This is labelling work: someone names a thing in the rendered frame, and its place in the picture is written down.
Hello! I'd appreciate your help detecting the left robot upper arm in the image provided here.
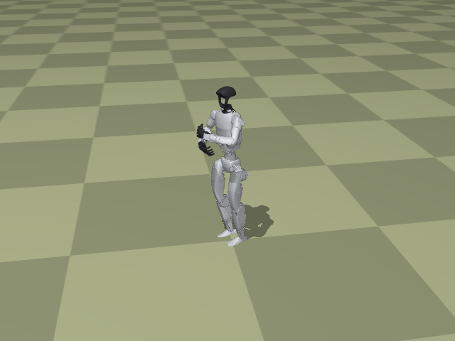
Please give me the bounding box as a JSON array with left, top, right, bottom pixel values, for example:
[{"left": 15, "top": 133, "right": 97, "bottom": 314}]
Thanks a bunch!
[{"left": 226, "top": 115, "right": 245, "bottom": 148}]

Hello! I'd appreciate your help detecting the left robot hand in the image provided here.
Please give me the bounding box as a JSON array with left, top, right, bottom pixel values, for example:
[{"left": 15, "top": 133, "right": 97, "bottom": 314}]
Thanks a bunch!
[{"left": 197, "top": 124, "right": 210, "bottom": 141}]

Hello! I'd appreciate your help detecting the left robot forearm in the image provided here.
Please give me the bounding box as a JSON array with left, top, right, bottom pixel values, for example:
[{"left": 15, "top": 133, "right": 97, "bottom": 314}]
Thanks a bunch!
[{"left": 203, "top": 133, "right": 234, "bottom": 146}]

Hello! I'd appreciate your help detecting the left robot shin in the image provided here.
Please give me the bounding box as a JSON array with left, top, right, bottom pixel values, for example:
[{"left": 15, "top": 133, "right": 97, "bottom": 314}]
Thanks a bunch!
[{"left": 232, "top": 205, "right": 246, "bottom": 239}]

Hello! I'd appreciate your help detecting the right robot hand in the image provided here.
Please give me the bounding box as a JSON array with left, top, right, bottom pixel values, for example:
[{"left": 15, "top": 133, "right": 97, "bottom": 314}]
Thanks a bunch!
[{"left": 198, "top": 141, "right": 214, "bottom": 156}]

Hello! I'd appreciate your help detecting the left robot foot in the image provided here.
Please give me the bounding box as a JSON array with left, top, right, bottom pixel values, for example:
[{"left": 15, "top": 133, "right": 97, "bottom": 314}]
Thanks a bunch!
[{"left": 227, "top": 235, "right": 247, "bottom": 247}]

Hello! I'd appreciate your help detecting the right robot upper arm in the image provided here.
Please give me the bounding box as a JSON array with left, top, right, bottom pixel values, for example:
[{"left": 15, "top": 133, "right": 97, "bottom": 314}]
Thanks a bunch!
[{"left": 204, "top": 110, "right": 218, "bottom": 134}]

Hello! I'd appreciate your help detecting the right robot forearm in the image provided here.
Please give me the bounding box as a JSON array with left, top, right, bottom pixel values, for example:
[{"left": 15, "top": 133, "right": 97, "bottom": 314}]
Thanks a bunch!
[{"left": 197, "top": 127, "right": 207, "bottom": 147}]

